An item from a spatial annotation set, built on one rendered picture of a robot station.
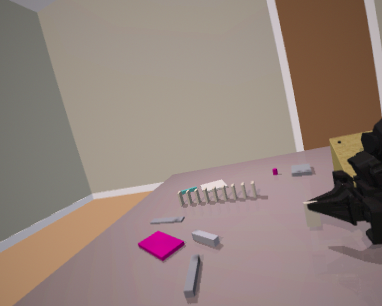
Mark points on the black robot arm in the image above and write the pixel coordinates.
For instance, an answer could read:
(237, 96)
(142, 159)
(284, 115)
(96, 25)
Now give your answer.
(368, 163)

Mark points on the magenta flat square slab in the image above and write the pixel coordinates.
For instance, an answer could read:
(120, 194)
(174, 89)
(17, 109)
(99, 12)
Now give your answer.
(161, 245)

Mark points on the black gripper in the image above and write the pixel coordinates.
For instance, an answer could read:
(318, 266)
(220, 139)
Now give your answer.
(352, 204)

